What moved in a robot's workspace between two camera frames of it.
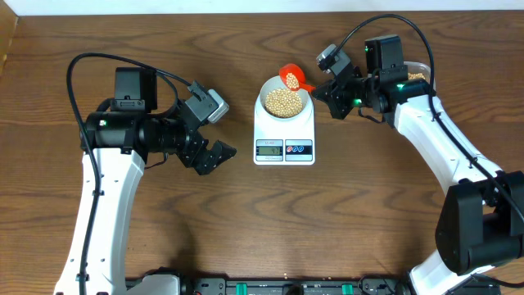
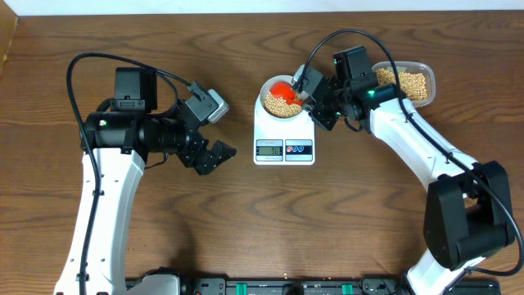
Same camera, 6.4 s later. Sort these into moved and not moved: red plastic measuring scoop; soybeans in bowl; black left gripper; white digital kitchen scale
Moved: red plastic measuring scoop
Not moved: soybeans in bowl; black left gripper; white digital kitchen scale
